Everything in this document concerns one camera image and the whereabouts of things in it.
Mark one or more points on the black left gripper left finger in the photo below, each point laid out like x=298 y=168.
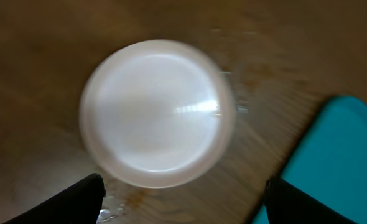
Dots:
x=79 y=203

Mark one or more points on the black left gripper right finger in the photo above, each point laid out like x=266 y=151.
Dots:
x=285 y=203

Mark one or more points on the white plate with red stain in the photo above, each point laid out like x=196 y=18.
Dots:
x=157 y=114

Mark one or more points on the teal plastic tray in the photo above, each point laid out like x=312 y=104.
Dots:
x=330 y=162

